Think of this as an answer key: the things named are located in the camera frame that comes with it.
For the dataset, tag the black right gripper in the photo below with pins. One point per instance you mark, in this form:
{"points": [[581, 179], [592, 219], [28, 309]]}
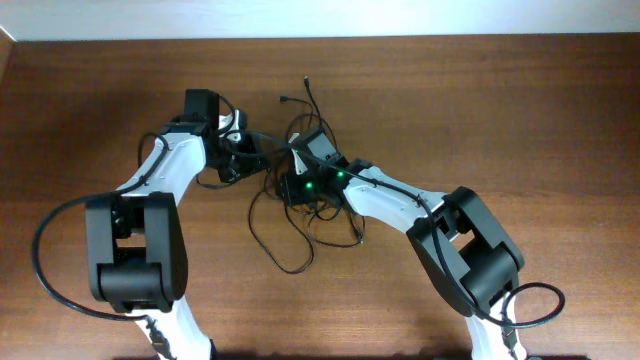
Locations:
{"points": [[290, 191]]}

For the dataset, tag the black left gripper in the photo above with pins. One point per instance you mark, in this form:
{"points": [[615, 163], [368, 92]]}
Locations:
{"points": [[253, 156]]}

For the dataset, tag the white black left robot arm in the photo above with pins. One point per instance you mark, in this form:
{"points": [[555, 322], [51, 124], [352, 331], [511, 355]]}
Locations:
{"points": [[136, 253]]}

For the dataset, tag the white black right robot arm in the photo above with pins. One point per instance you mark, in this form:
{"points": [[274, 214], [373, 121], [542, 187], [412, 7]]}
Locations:
{"points": [[467, 254]]}

